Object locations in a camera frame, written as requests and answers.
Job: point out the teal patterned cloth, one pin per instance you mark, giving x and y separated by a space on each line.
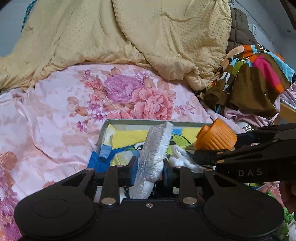
29 11

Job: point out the orange ribbed cup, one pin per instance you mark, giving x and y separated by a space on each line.
215 136

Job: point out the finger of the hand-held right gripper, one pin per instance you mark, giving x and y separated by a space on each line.
266 135
219 157

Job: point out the white knit glove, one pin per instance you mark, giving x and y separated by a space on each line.
182 158

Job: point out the colourful patterned brown cloth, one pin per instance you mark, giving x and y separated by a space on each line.
254 83

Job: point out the grey tray with cartoon picture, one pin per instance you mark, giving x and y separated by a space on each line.
124 136

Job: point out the white printed sponge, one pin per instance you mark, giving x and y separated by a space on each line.
153 148

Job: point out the pale pink garment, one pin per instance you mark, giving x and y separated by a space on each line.
245 115

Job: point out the pink floral bedsheet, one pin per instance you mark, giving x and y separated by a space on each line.
57 115

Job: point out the person's right hand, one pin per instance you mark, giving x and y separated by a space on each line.
289 197

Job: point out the brown quilted jacket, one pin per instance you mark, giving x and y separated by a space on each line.
240 30

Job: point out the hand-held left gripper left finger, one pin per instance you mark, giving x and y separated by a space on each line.
133 171

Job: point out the yellow dotted blanket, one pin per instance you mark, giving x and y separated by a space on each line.
92 34

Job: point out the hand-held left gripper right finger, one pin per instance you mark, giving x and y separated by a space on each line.
167 171

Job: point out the clear container of green pieces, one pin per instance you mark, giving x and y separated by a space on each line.
286 222

